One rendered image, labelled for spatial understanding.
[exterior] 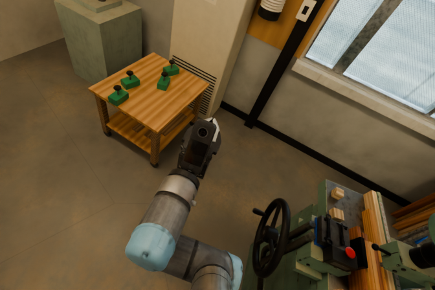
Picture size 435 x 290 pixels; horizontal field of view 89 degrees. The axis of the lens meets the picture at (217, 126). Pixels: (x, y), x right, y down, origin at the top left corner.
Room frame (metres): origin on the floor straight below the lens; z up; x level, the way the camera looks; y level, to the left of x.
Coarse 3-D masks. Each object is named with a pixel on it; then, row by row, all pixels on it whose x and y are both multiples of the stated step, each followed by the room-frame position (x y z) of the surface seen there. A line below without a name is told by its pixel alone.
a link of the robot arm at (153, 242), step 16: (160, 192) 0.17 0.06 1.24; (160, 208) 0.13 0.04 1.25; (176, 208) 0.15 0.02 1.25; (144, 224) 0.10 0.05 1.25; (160, 224) 0.11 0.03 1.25; (176, 224) 0.12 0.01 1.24; (144, 240) 0.08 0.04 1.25; (160, 240) 0.09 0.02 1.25; (176, 240) 0.10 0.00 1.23; (128, 256) 0.06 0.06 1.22; (144, 256) 0.06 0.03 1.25; (160, 256) 0.07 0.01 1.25
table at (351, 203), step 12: (324, 180) 0.62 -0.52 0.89; (324, 192) 0.56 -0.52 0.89; (348, 192) 0.60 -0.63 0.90; (324, 204) 0.50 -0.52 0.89; (336, 204) 0.52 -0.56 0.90; (348, 204) 0.54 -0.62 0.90; (360, 204) 0.56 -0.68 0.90; (348, 216) 0.48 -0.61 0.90; (360, 216) 0.50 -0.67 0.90; (348, 228) 0.43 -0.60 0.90; (300, 264) 0.26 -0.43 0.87; (312, 276) 0.24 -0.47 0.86; (324, 276) 0.24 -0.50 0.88; (336, 276) 0.25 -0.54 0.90; (324, 288) 0.21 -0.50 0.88; (336, 288) 0.22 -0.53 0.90; (348, 288) 0.23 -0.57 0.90
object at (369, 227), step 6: (366, 210) 0.52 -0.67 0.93; (372, 210) 0.52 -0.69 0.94; (366, 216) 0.50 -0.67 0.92; (372, 216) 0.50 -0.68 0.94; (366, 222) 0.48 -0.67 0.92; (372, 222) 0.47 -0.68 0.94; (366, 228) 0.45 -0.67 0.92; (372, 228) 0.45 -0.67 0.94; (372, 234) 0.42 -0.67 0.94; (372, 240) 0.40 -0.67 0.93; (378, 240) 0.41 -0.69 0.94; (378, 252) 0.36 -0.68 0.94; (384, 276) 0.29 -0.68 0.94
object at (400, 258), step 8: (384, 248) 0.34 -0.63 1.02; (392, 248) 0.34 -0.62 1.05; (400, 248) 0.33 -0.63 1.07; (408, 248) 0.34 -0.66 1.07; (384, 256) 0.32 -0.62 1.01; (392, 256) 0.31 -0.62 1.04; (400, 256) 0.31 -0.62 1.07; (408, 256) 0.32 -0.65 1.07; (384, 264) 0.30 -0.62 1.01; (392, 264) 0.29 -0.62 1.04; (400, 264) 0.29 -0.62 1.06; (408, 264) 0.30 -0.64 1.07; (392, 272) 0.29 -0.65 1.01; (400, 272) 0.29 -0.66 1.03; (408, 272) 0.29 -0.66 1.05; (416, 272) 0.29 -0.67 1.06; (424, 272) 0.29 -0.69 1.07; (432, 272) 0.30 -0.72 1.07; (416, 280) 0.28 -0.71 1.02; (424, 280) 0.28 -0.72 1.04; (432, 280) 0.28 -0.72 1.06
